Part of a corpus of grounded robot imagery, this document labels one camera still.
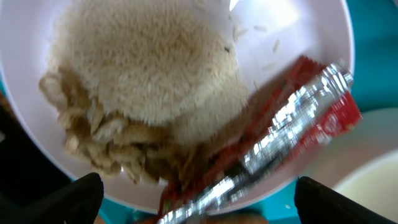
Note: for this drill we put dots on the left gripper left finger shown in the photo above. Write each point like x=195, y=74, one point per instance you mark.
x=78, y=202

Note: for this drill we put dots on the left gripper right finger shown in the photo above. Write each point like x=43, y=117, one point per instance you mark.
x=318, y=204

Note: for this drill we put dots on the pale green white cup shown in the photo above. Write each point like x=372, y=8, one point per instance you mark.
x=362, y=164

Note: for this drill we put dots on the red foil snack wrapper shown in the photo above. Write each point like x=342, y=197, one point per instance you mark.
x=314, y=106

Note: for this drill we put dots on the white round plate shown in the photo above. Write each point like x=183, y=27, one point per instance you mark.
x=191, y=67

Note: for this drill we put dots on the black plastic tray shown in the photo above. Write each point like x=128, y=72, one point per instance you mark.
x=26, y=174

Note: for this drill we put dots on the orange carrot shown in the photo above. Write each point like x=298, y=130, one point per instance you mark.
x=150, y=219

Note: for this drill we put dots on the peanut shells pile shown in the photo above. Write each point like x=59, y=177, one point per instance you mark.
x=110, y=143

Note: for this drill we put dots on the rice pile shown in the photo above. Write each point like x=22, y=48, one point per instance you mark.
x=152, y=61

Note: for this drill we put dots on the teal serving tray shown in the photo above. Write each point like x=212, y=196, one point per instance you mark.
x=373, y=56

